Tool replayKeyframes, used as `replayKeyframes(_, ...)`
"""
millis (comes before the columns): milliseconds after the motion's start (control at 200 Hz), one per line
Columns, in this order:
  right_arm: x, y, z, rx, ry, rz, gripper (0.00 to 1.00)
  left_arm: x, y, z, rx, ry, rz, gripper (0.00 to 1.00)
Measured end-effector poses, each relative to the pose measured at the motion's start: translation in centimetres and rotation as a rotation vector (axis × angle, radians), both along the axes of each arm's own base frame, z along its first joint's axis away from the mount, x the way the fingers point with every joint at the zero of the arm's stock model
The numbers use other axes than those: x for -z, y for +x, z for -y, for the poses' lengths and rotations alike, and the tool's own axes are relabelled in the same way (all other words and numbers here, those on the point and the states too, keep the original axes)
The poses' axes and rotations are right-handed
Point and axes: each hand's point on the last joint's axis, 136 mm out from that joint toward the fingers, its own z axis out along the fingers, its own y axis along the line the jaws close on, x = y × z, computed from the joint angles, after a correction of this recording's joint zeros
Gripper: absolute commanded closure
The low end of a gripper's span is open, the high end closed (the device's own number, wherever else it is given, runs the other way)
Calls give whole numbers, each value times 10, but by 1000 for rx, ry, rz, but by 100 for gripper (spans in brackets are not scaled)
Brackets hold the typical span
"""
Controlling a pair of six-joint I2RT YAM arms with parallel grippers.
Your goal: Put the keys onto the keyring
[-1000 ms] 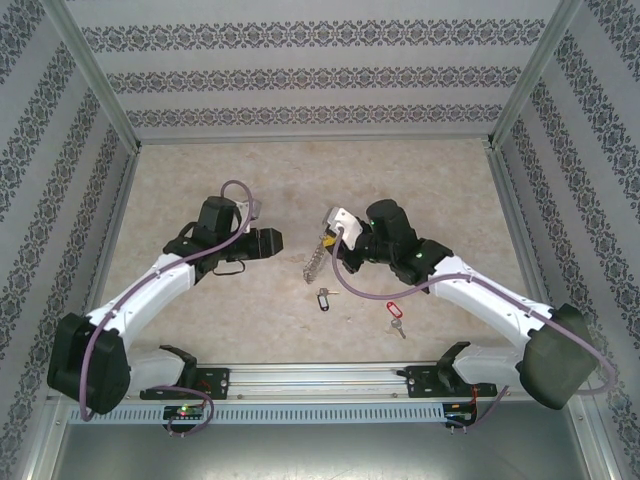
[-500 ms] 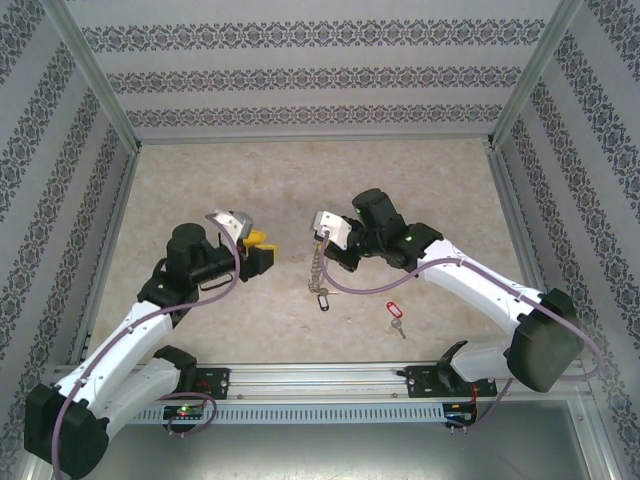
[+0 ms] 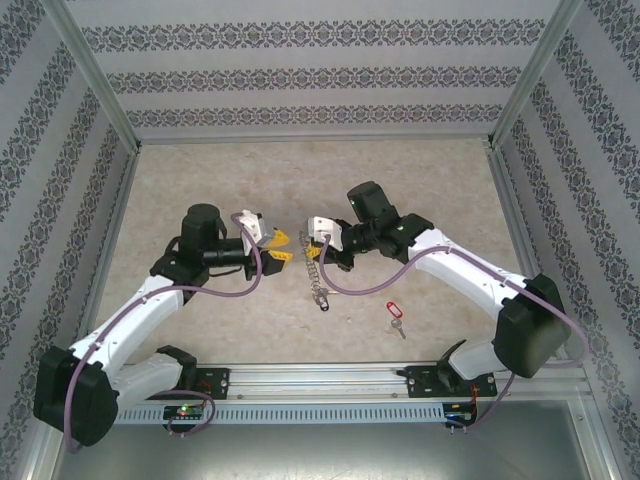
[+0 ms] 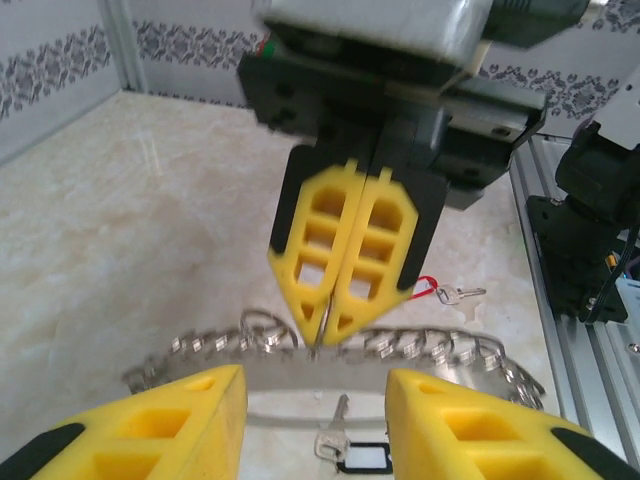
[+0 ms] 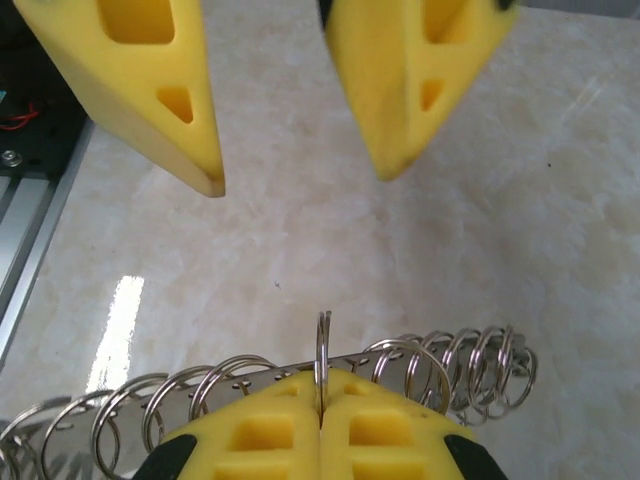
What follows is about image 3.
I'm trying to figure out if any metal plate with key rings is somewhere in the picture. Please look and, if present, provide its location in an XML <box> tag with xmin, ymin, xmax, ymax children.
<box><xmin>297</xmin><ymin>229</ymin><xmax>326</xmax><ymax>304</ymax></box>

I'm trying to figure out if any key with black tag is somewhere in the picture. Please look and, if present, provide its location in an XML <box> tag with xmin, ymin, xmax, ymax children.
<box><xmin>310</xmin><ymin>285</ymin><xmax>346</xmax><ymax>315</ymax></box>

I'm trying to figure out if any key with red tag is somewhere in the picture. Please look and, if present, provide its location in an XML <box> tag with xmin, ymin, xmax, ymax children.
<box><xmin>383</xmin><ymin>299</ymin><xmax>409</xmax><ymax>341</ymax></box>

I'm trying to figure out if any aluminium left side beam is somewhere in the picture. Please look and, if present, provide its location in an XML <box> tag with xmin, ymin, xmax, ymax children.
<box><xmin>74</xmin><ymin>147</ymin><xmax>144</xmax><ymax>351</ymax></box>

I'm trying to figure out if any aluminium beam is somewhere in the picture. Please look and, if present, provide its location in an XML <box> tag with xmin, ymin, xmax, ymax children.
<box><xmin>74</xmin><ymin>147</ymin><xmax>144</xmax><ymax>351</ymax></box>
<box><xmin>487</xmin><ymin>144</ymin><xmax>559</xmax><ymax>364</ymax></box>

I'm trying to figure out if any aluminium right side beam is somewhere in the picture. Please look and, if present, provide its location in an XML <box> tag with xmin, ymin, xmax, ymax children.
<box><xmin>487</xmin><ymin>144</ymin><xmax>559</xmax><ymax>364</ymax></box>

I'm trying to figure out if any left controller circuit board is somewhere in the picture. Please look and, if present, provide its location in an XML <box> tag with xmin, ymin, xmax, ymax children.
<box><xmin>163</xmin><ymin>404</ymin><xmax>207</xmax><ymax>421</ymax></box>

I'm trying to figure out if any controller circuit board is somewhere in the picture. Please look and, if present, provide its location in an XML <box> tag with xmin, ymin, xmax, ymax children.
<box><xmin>163</xmin><ymin>404</ymin><xmax>207</xmax><ymax>421</ymax></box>
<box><xmin>444</xmin><ymin>402</ymin><xmax>480</xmax><ymax>429</ymax></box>

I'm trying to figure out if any grey metal sheet panel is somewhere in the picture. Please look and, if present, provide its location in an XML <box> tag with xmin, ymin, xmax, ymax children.
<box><xmin>49</xmin><ymin>399</ymin><xmax>609</xmax><ymax>480</ymax></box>

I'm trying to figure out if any right controller circuit board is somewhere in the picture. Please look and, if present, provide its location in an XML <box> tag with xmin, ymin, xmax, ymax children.
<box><xmin>444</xmin><ymin>402</ymin><xmax>480</xmax><ymax>429</ymax></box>

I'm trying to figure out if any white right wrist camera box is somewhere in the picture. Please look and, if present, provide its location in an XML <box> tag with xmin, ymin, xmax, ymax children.
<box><xmin>305</xmin><ymin>215</ymin><xmax>347</xmax><ymax>254</ymax></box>

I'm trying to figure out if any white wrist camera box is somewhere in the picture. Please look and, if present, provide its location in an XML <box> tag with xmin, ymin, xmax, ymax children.
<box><xmin>234</xmin><ymin>209</ymin><xmax>277</xmax><ymax>251</ymax></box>
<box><xmin>305</xmin><ymin>215</ymin><xmax>347</xmax><ymax>254</ymax></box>

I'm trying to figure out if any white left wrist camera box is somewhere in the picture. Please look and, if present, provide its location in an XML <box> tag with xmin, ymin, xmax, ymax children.
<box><xmin>234</xmin><ymin>209</ymin><xmax>277</xmax><ymax>251</ymax></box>

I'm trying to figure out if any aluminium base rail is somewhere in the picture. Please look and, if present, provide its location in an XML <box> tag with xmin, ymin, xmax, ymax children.
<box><xmin>114</xmin><ymin>363</ymin><xmax>587</xmax><ymax>402</ymax></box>

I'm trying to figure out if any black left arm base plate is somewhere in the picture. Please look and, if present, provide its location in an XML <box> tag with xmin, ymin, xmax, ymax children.
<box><xmin>144</xmin><ymin>367</ymin><xmax>232</xmax><ymax>402</ymax></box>

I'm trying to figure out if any perforated grey cable duct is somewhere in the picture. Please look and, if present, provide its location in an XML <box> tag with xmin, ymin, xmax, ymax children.
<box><xmin>115</xmin><ymin>403</ymin><xmax>446</xmax><ymax>426</ymax></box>

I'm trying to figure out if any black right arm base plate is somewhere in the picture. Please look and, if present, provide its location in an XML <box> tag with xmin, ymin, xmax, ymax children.
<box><xmin>403</xmin><ymin>364</ymin><xmax>499</xmax><ymax>400</ymax></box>

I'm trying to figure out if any aluminium left frame post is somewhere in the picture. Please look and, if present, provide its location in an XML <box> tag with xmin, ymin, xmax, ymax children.
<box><xmin>39</xmin><ymin>0</ymin><xmax>144</xmax><ymax>151</ymax></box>

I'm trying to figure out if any aluminium frame post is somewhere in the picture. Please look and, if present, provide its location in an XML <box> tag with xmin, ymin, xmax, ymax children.
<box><xmin>39</xmin><ymin>0</ymin><xmax>144</xmax><ymax>151</ymax></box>
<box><xmin>487</xmin><ymin>0</ymin><xmax>586</xmax><ymax>149</ymax></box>

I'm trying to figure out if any aluminium right frame post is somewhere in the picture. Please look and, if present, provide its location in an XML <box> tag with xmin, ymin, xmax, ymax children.
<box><xmin>487</xmin><ymin>0</ymin><xmax>586</xmax><ymax>149</ymax></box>

